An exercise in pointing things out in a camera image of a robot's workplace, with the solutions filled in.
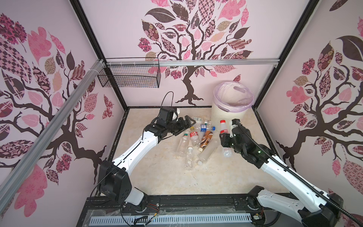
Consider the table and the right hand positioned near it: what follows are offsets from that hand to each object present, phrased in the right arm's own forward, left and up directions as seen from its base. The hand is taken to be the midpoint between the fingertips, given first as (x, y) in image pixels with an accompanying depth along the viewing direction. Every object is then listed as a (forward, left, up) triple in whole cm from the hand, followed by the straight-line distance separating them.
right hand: (223, 132), depth 76 cm
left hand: (+3, +17, +1) cm, 18 cm away
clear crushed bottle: (-6, +18, -23) cm, 30 cm away
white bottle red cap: (-11, -1, -2) cm, 11 cm away
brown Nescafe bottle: (+8, +6, -18) cm, 21 cm away
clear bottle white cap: (0, +6, -23) cm, 23 cm away
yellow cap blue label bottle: (+17, +8, -18) cm, 26 cm away
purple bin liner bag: (+34, -15, -4) cm, 38 cm away
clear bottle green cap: (+6, +22, -23) cm, 32 cm away
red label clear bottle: (+11, +14, -22) cm, 29 cm away
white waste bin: (+18, -1, -6) cm, 18 cm away
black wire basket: (+65, +68, -6) cm, 94 cm away
